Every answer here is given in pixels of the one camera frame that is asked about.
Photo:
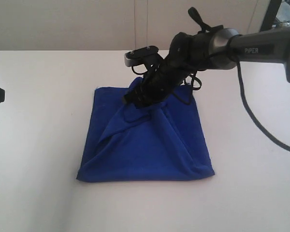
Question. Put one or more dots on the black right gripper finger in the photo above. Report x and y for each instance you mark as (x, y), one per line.
(143, 103)
(131, 97)

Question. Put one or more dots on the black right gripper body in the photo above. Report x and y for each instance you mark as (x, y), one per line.
(158, 84)

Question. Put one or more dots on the blue microfiber towel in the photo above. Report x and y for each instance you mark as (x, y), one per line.
(163, 142)

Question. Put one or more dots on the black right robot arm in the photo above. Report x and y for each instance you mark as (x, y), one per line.
(188, 54)

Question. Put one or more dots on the right wrist camera, grey-black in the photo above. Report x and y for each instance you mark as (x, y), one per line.
(148, 56)

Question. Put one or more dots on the dark window frame post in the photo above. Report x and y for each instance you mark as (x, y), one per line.
(270, 15)

